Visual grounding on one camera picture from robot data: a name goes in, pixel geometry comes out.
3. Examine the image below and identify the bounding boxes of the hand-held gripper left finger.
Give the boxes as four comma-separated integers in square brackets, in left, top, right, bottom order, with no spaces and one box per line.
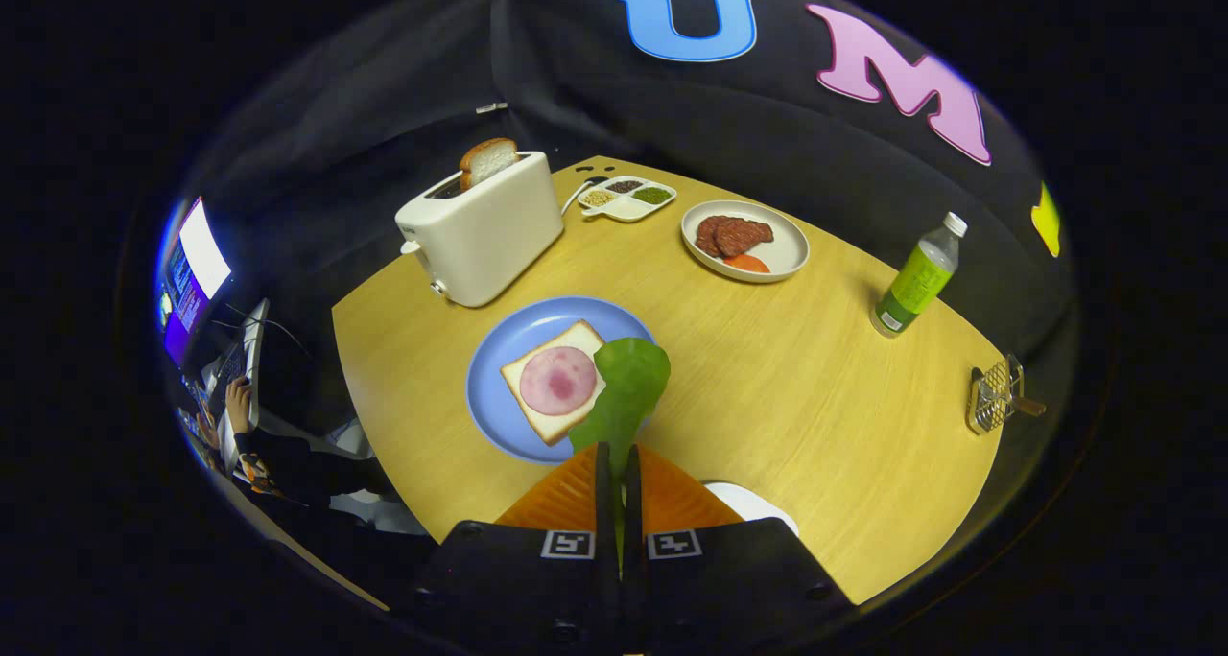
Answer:
[413,442,620,656]

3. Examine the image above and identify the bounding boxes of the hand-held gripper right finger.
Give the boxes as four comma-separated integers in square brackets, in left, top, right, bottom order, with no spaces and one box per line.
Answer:
[622,443,855,652]

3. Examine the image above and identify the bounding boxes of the green lettuce leaf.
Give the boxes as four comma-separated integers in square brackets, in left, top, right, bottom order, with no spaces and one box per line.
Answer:
[568,338,672,561]

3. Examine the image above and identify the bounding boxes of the toasted bread slice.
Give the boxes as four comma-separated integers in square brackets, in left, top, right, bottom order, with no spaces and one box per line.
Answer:
[459,138,520,193]

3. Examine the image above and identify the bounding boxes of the white oval plate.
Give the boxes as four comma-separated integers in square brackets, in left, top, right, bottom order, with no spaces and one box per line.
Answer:
[703,481,800,539]

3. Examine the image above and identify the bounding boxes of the pink ham slice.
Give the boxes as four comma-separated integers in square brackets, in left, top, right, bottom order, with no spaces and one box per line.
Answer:
[519,346,598,417]

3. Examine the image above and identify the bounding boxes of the blue plate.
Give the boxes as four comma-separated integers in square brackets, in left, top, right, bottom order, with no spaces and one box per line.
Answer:
[466,296,658,465]

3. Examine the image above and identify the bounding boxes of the white bread slice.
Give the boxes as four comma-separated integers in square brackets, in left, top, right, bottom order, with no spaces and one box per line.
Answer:
[500,319,608,446]

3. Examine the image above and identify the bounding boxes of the brown meat patty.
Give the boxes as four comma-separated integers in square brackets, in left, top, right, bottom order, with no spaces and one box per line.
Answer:
[712,217,774,259]
[695,216,735,259]

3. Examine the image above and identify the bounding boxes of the white toaster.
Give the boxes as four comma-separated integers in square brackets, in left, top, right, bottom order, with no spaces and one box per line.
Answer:
[395,151,565,309]

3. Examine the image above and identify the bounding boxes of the white divided bean tray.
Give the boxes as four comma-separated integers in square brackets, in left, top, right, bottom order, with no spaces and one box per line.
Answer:
[578,176,677,223]

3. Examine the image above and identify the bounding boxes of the white round plate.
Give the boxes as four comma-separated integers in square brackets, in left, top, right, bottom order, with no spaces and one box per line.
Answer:
[681,200,811,284]

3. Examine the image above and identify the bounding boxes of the green label bottle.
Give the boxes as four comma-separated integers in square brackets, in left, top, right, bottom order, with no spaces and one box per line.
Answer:
[869,212,968,339]

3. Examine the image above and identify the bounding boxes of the white laptop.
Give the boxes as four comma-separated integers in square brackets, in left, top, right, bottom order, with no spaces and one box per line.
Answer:
[206,297,272,436]

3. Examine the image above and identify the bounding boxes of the black backdrop cloth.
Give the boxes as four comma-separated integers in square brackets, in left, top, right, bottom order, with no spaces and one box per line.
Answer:
[187,0,1075,427]

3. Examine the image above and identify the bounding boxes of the computer monitor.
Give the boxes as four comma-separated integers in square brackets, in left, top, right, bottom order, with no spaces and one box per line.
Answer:
[156,196,233,367]

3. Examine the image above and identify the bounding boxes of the wire rack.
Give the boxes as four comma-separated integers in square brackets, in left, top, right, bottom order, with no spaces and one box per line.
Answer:
[966,354,1049,435]

